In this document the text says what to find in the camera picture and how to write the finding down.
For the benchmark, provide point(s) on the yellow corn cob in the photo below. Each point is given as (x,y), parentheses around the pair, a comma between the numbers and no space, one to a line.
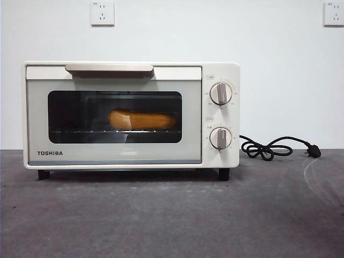
(150,120)

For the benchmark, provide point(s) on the small cream oven knob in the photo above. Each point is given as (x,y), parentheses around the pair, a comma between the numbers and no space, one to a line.
(221,138)

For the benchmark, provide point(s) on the large cream oven knob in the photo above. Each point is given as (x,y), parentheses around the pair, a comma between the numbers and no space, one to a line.
(221,93)

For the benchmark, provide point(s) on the black oven foot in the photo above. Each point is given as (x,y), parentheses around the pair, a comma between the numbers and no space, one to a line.
(43,175)
(224,174)

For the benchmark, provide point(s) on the cream Toshiba toaster oven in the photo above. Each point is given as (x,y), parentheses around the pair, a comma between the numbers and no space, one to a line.
(234,72)

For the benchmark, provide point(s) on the white wall socket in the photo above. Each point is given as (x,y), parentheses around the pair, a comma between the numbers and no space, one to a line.
(102,14)
(334,14)

